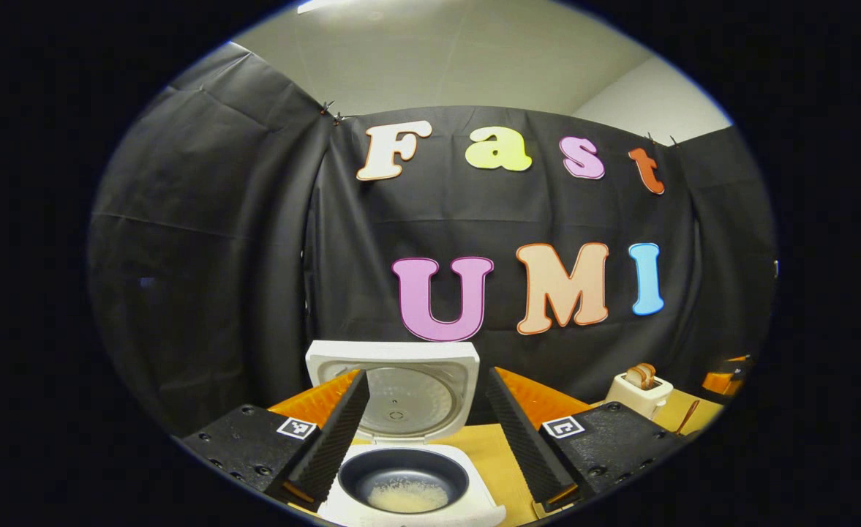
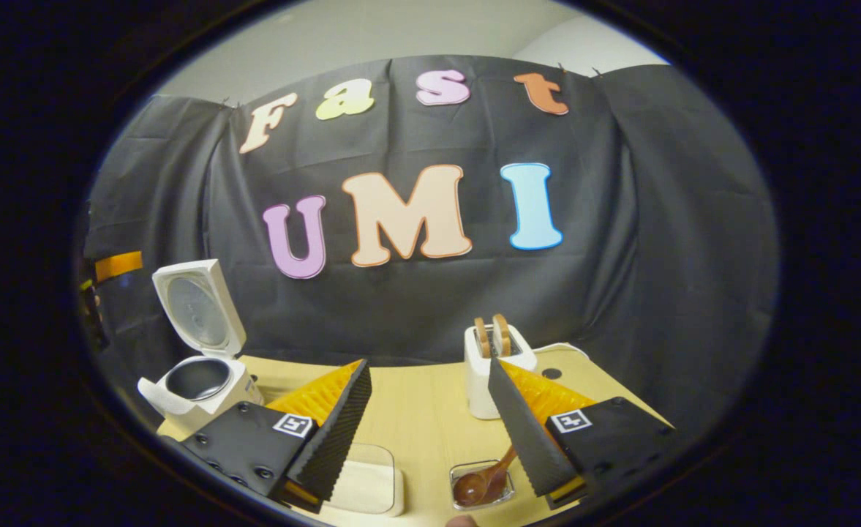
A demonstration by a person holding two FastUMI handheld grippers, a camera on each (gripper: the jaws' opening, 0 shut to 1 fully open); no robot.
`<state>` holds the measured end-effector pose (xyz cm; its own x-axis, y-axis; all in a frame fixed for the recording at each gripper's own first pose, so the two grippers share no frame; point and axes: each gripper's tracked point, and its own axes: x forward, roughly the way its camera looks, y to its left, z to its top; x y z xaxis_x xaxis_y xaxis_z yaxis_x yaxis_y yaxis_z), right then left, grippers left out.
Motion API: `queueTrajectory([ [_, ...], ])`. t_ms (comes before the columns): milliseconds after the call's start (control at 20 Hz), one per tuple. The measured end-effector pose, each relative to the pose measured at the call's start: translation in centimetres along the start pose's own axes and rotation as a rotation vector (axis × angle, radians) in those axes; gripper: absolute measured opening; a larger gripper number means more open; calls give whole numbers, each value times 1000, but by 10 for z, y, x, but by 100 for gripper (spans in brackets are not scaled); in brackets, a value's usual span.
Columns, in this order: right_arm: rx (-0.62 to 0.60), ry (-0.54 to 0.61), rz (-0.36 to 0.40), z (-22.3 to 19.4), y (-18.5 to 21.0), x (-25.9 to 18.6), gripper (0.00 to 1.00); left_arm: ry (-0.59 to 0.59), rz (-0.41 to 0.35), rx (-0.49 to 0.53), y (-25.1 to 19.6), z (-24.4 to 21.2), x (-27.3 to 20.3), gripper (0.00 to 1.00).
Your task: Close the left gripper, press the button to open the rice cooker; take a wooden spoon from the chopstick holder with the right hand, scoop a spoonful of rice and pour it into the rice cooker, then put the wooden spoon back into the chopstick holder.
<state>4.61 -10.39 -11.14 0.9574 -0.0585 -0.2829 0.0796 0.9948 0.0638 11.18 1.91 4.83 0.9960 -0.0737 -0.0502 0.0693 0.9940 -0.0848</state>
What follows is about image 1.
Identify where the white toaster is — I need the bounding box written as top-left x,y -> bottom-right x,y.
606,372 -> 674,420

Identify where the ceiling light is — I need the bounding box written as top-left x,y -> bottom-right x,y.
297,0 -> 372,15

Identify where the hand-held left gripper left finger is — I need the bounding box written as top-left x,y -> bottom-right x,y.
181,370 -> 371,512

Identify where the white rice cooker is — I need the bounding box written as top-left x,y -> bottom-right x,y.
306,340 -> 508,527

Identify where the white rice heap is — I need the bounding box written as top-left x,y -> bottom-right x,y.
366,483 -> 450,514

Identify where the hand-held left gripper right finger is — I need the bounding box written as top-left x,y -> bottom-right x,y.
485,366 -> 687,512

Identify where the black backdrop cloth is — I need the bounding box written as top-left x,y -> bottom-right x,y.
86,40 -> 778,440

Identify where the brown wooden spoon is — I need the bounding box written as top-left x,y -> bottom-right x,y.
675,399 -> 702,436

